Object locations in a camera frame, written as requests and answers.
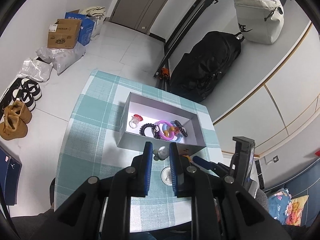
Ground brown cardboard box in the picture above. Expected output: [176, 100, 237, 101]
[47, 18, 81, 49]

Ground white Nike bag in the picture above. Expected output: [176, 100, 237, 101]
[234, 0, 284, 44]

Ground grey plastic mailer bag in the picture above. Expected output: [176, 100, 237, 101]
[36, 42, 86, 75]

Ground red toy ring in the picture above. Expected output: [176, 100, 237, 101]
[128, 113, 144, 129]

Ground grey door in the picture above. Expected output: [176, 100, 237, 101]
[110, 0, 168, 34]

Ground teal plaid tablecloth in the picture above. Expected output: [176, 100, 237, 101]
[54, 70, 223, 232]

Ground black white sneaker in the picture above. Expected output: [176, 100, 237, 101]
[12, 88, 36, 111]
[21, 78, 42, 101]

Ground blue ring bracelet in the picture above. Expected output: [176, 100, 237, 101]
[161, 121, 186, 143]

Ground black coil hair tie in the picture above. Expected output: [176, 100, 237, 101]
[139, 122, 161, 140]

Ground tan boot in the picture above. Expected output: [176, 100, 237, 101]
[1, 115, 28, 140]
[4, 100, 32, 124]

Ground black tripod stand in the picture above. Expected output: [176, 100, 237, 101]
[153, 0, 219, 91]

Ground cream tote bag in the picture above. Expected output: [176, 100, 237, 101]
[80, 6, 106, 40]

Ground blue shopping bag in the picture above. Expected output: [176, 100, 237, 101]
[0, 148, 22, 206]

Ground black beaded bracelet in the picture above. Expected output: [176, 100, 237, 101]
[173, 119, 189, 138]

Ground blue cardboard box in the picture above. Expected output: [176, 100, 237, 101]
[65, 12, 95, 46]

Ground floral pillow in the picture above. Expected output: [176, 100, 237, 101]
[268, 188, 309, 226]

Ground black backpack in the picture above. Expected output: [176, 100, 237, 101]
[169, 31, 244, 103]

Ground grey open jewelry box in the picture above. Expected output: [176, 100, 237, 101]
[117, 92, 206, 155]

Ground white pin badge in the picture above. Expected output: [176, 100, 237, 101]
[161, 166, 172, 186]

